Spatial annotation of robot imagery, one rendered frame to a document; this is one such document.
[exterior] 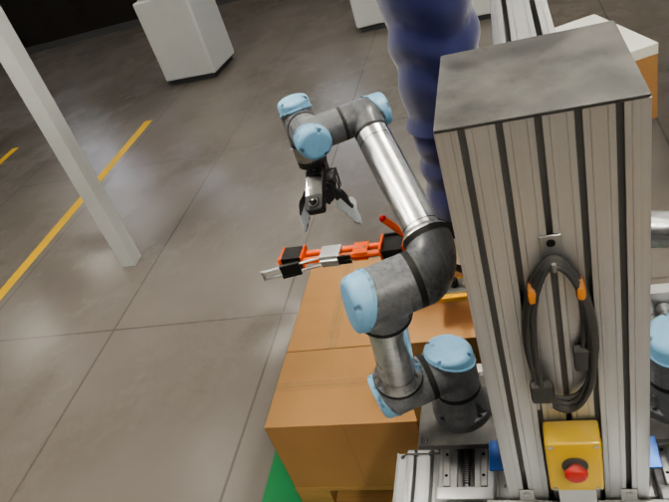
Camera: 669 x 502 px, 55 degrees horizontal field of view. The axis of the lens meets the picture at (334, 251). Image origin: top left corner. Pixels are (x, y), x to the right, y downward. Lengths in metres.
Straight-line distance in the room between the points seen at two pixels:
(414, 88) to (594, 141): 0.92
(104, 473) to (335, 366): 1.48
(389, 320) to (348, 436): 1.34
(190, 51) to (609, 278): 7.63
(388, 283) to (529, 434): 0.36
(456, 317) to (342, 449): 0.77
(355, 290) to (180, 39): 7.29
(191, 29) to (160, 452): 5.73
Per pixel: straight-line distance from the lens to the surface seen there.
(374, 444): 2.54
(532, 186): 0.86
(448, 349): 1.59
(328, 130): 1.38
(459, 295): 2.02
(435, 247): 1.23
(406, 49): 1.66
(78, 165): 4.71
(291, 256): 2.16
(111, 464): 3.65
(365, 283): 1.20
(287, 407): 2.60
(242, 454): 3.29
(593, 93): 0.84
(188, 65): 8.44
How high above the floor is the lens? 2.39
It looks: 34 degrees down
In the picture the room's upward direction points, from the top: 19 degrees counter-clockwise
